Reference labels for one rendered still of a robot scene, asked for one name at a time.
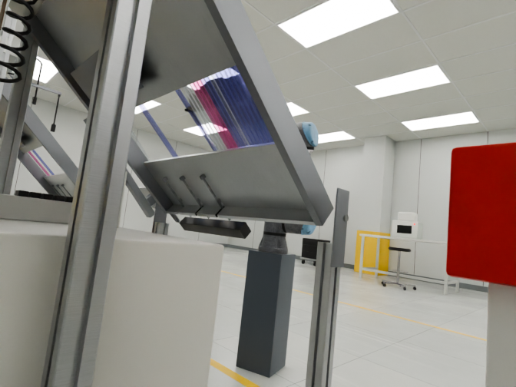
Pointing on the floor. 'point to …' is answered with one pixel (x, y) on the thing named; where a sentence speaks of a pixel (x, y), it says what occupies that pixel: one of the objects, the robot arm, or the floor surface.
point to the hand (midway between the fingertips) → (190, 110)
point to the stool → (398, 270)
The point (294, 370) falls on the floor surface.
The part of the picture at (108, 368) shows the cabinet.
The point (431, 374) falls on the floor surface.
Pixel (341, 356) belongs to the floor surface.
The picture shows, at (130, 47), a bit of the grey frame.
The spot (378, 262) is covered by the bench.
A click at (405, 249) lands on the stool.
